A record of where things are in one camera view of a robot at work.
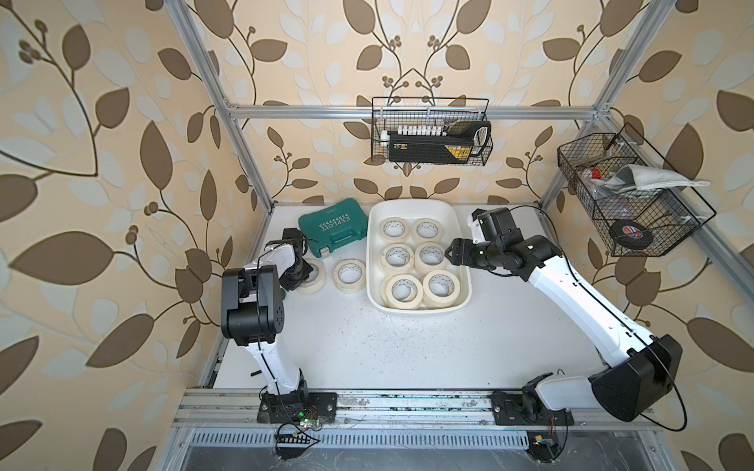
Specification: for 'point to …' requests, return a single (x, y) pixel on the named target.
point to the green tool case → (338, 225)
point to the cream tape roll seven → (428, 230)
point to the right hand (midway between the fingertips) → (455, 254)
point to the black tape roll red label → (630, 234)
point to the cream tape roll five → (430, 255)
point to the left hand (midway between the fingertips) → (301, 276)
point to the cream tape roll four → (397, 257)
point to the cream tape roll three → (311, 287)
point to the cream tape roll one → (403, 291)
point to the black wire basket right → (641, 209)
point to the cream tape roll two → (441, 301)
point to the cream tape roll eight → (349, 274)
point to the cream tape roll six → (394, 229)
